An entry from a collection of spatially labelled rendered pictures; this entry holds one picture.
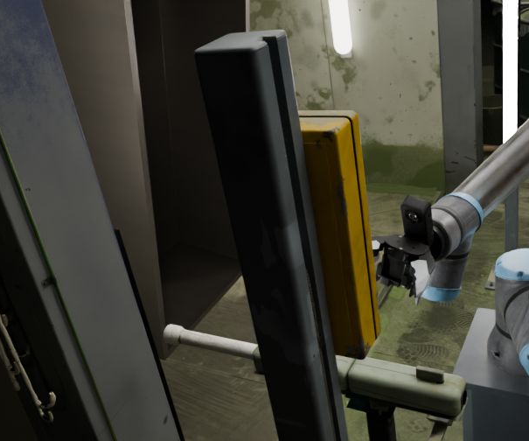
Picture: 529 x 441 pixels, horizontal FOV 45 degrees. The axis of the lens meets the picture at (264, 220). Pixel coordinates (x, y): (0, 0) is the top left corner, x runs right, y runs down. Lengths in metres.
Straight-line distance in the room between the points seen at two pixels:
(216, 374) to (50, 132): 1.85
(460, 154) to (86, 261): 2.95
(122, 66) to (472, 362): 1.13
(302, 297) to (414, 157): 3.29
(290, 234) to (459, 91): 3.13
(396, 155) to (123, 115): 2.44
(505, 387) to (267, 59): 1.24
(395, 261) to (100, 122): 0.96
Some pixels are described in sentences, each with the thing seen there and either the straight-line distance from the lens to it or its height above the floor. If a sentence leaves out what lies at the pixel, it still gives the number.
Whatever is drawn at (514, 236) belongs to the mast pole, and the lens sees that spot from 2.99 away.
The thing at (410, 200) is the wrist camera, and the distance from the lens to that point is 1.07.
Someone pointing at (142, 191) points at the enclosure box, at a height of 1.09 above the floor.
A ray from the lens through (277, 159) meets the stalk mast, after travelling 0.52.
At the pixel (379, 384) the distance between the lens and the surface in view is 0.89.
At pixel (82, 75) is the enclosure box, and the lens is 1.74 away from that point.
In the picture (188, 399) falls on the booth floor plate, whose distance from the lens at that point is 2.63.
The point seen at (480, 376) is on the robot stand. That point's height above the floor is 0.64.
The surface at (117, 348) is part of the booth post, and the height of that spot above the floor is 1.09.
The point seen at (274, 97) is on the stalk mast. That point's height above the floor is 1.59.
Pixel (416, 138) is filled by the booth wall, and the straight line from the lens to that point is 3.80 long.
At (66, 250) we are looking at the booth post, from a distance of 1.04.
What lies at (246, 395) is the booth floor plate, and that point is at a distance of 2.57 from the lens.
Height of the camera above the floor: 1.74
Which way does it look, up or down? 26 degrees down
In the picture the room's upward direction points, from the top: 11 degrees counter-clockwise
